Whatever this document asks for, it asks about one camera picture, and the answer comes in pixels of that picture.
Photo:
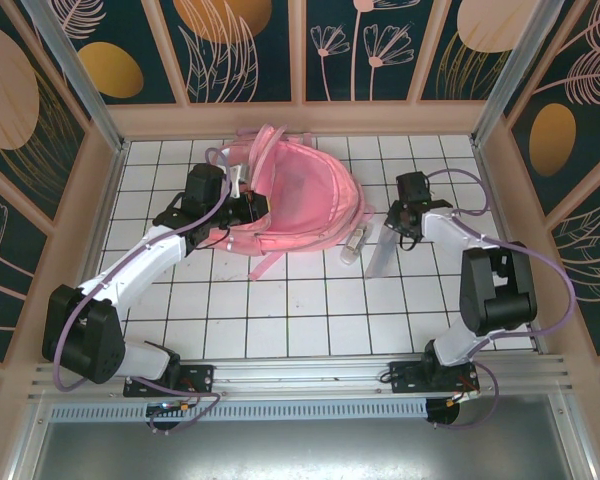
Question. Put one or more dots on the clear bag with blue pens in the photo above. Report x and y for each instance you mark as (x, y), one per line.
(382, 255)

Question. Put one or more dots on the pink student backpack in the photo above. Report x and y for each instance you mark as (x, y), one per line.
(305, 200)

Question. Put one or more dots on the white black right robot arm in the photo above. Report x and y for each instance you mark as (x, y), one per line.
(455, 235)

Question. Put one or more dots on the small green circuit board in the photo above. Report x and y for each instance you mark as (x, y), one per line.
(170, 407)

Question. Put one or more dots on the grey metal panel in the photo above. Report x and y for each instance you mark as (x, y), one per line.
(300, 450)

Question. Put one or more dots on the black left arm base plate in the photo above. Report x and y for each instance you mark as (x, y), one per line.
(200, 377)

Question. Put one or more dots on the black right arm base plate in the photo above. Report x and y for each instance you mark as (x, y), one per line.
(402, 377)

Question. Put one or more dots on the aluminium mounting rail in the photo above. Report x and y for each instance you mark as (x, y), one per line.
(300, 372)

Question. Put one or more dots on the aluminium frame post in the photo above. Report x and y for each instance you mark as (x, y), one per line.
(80, 80)
(512, 70)

